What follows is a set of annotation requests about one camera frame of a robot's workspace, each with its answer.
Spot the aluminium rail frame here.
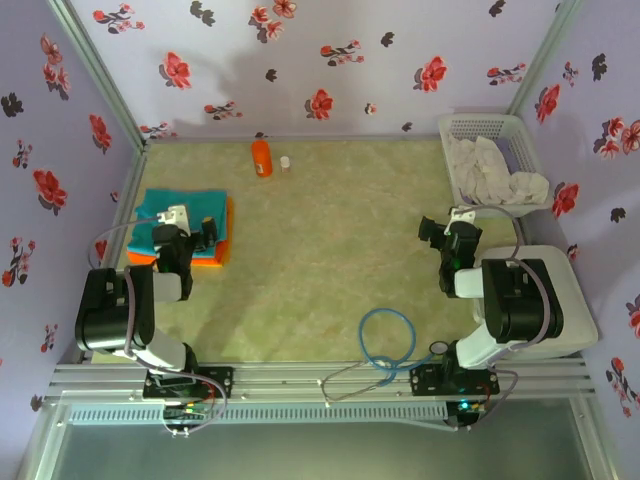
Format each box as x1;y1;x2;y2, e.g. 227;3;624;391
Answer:
44;362;599;401

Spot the white perforated plastic basket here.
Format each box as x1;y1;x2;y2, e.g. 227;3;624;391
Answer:
437;113;555;219

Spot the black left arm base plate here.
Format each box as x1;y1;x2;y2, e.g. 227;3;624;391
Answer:
143;366;235;400

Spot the blue stethoscope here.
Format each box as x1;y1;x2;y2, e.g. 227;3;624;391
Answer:
319;307;450;406

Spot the white t-shirt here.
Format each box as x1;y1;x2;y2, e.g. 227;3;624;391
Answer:
446;134;551;206

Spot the grey left arm cable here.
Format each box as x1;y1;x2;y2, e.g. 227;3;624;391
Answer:
87;214;229;437

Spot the aluminium corner post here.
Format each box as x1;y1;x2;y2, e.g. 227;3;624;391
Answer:
47;0;150;151
507;0;586;116

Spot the orange plastic bottle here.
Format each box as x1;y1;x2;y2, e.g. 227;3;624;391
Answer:
250;139;274;179

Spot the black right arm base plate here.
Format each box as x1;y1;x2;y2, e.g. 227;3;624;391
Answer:
409;364;501;399

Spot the grey slotted cable duct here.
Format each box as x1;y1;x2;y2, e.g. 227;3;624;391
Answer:
67;402;449;426

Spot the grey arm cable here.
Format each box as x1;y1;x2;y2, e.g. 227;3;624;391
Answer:
87;214;229;437
447;202;556;432

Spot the stack of folded clothes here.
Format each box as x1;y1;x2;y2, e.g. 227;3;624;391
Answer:
126;196;235;271
127;187;229;261

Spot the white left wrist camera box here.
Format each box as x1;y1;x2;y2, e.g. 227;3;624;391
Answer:
155;203;191;232

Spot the grey right arm cable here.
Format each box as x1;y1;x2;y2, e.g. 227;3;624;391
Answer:
447;202;556;432

